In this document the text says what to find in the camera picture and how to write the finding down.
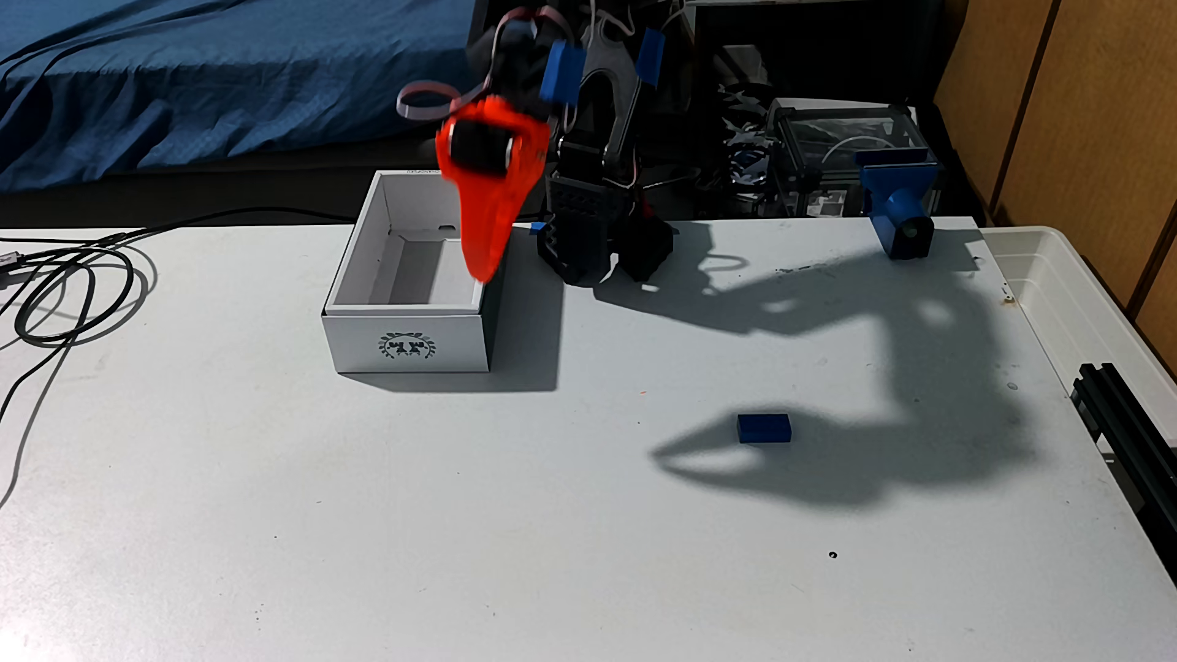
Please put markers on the blue printed clamp mount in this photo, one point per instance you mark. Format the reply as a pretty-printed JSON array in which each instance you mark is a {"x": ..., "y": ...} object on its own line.
[{"x": 899, "y": 216}]

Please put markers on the blue toy brick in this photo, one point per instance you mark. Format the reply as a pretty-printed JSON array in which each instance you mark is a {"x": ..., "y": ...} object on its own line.
[{"x": 763, "y": 428}]

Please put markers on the white cardboard box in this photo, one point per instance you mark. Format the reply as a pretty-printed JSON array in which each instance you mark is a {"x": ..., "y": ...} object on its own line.
[{"x": 405, "y": 345}]

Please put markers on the black aluminium extrusion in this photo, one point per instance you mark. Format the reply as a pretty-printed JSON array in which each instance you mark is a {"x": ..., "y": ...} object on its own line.
[{"x": 1126, "y": 432}]

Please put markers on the clear enclosure with black frame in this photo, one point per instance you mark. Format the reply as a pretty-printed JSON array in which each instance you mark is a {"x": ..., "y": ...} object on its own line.
[{"x": 846, "y": 138}]

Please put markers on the wooden cabinet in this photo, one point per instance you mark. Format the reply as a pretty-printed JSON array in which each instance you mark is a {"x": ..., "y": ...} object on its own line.
[{"x": 1094, "y": 110}]

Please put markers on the white plastic bin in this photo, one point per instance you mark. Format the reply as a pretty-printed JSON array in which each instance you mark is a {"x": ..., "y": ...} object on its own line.
[{"x": 1057, "y": 294}]

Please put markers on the blue bed sheet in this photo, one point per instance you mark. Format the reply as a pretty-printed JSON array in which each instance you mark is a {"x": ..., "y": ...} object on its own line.
[{"x": 230, "y": 73}]

